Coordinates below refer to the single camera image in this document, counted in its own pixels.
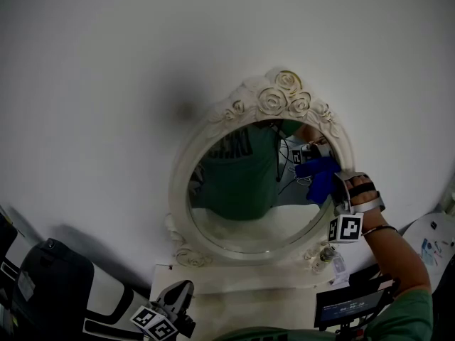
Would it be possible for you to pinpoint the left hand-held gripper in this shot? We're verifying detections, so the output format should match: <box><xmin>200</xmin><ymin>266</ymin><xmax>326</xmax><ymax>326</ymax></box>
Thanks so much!
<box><xmin>129</xmin><ymin>279</ymin><xmax>197</xmax><ymax>341</ymax></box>

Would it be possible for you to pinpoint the black and white exercise machine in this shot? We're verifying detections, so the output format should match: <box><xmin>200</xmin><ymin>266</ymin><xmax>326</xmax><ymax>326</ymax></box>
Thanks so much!
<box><xmin>16</xmin><ymin>238</ymin><xmax>150</xmax><ymax>341</ymax></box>

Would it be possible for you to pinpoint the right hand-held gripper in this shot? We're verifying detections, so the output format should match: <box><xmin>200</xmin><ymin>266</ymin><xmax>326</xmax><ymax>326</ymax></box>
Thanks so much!
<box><xmin>328</xmin><ymin>170</ymin><xmax>387</xmax><ymax>244</ymax></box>

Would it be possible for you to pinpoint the small white printed box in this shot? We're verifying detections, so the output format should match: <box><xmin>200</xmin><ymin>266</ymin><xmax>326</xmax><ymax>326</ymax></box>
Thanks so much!
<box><xmin>332</xmin><ymin>254</ymin><xmax>350</xmax><ymax>286</ymax></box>

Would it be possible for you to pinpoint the thin wrist bracelet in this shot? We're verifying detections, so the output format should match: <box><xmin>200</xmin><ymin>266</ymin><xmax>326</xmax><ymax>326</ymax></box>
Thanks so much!
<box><xmin>361</xmin><ymin>224</ymin><xmax>398</xmax><ymax>238</ymax></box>

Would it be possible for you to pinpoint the small glass jar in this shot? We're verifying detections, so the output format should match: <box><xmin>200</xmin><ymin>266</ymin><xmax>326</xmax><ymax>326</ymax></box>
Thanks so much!
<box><xmin>312</xmin><ymin>245</ymin><xmax>337</xmax><ymax>275</ymax></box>

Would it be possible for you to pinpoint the white round pedestal table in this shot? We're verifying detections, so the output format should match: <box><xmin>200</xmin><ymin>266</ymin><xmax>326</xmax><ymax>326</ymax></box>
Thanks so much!
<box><xmin>403</xmin><ymin>211</ymin><xmax>455</xmax><ymax>291</ymax></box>

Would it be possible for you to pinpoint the black display screen device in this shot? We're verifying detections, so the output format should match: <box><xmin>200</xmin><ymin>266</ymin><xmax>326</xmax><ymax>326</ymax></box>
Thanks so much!
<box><xmin>314</xmin><ymin>278</ymin><xmax>395</xmax><ymax>332</ymax></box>

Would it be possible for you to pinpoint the white dressing table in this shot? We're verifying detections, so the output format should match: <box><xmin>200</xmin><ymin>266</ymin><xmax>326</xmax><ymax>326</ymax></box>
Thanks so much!
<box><xmin>149</xmin><ymin>261</ymin><xmax>351</xmax><ymax>334</ymax></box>

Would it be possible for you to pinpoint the blue cloth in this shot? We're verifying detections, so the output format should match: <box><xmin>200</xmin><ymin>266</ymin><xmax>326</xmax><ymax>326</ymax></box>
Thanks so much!
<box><xmin>301</xmin><ymin>165</ymin><xmax>338</xmax><ymax>205</ymax></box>

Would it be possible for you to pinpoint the person's green shirt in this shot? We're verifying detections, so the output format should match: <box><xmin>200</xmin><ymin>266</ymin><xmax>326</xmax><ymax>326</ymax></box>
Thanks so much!
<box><xmin>213</xmin><ymin>288</ymin><xmax>434</xmax><ymax>341</ymax></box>

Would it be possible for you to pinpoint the person's right hand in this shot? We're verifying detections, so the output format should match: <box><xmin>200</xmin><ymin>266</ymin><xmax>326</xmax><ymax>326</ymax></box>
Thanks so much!
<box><xmin>346</xmin><ymin>174</ymin><xmax>391</xmax><ymax>234</ymax></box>

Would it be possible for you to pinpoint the ornate white oval mirror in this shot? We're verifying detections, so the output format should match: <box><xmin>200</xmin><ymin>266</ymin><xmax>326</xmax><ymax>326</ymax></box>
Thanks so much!
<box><xmin>165</xmin><ymin>67</ymin><xmax>356</xmax><ymax>268</ymax></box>

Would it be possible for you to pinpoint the person's right forearm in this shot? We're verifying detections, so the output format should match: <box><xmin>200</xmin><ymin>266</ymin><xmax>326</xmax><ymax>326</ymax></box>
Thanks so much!
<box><xmin>360</xmin><ymin>210</ymin><xmax>433</xmax><ymax>296</ymax></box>

